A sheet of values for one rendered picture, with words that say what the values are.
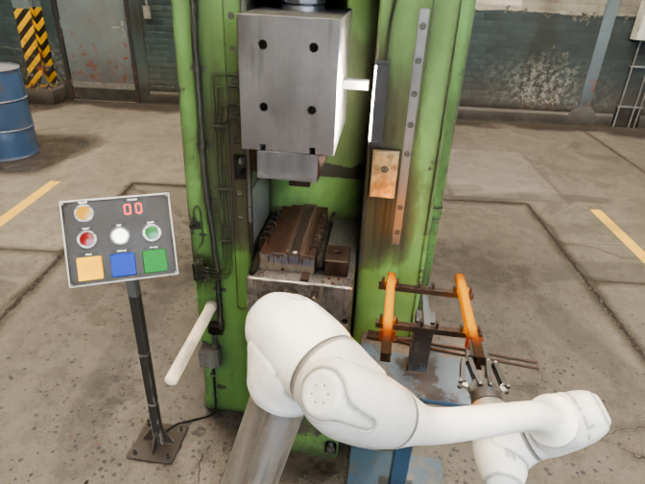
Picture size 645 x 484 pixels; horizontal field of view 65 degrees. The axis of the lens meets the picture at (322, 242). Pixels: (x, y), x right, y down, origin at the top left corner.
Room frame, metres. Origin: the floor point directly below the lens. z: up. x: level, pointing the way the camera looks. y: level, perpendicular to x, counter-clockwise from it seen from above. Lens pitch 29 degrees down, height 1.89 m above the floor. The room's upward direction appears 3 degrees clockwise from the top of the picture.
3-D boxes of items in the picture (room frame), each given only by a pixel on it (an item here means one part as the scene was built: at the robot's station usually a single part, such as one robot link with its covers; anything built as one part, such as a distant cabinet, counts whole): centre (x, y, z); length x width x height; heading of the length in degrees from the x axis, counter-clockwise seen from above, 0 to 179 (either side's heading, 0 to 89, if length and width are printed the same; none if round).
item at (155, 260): (1.43, 0.56, 1.01); 0.07 x 0.05 x 0.07; 109
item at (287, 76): (1.75, 0.06, 1.56); 0.42 x 0.39 x 0.40; 174
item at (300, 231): (1.75, 0.08, 0.99); 0.42 x 0.05 x 0.01; 174
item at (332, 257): (1.58, -0.06, 0.95); 0.12 x 0.08 x 0.06; 174
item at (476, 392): (0.93, -0.42, 0.97); 0.09 x 0.08 x 0.07; 174
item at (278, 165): (1.75, 0.10, 1.32); 0.42 x 0.20 x 0.10; 174
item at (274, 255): (1.75, 0.10, 0.96); 0.42 x 0.20 x 0.09; 174
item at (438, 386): (1.31, -0.34, 0.70); 0.40 x 0.30 x 0.02; 83
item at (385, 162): (1.64, -0.20, 1.27); 0.09 x 0.02 x 0.17; 84
